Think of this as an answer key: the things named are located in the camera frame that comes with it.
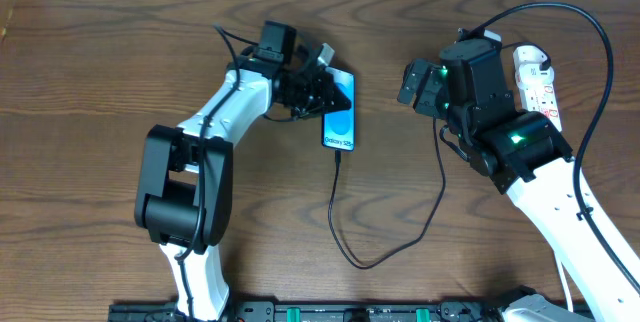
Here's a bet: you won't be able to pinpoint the white charger adapter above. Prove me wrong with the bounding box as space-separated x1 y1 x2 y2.
513 45 555 89

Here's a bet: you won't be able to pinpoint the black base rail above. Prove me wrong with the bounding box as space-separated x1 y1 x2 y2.
107 301 499 322

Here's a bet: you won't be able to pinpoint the blue Galaxy smartphone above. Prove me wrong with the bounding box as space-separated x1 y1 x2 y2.
322 67 356 152

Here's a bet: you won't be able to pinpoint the black charging cable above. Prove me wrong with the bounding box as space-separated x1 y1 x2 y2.
327 41 553 271

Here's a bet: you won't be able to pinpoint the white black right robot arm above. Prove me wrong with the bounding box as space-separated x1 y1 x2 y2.
397 37 639 321

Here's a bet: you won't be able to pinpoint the white power strip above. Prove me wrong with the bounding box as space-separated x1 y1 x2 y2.
519 84 562 132

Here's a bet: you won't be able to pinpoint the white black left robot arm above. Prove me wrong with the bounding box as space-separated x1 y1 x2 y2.
134 21 354 321

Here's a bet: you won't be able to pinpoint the white power strip cord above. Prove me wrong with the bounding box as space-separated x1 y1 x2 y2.
552 251 575 313

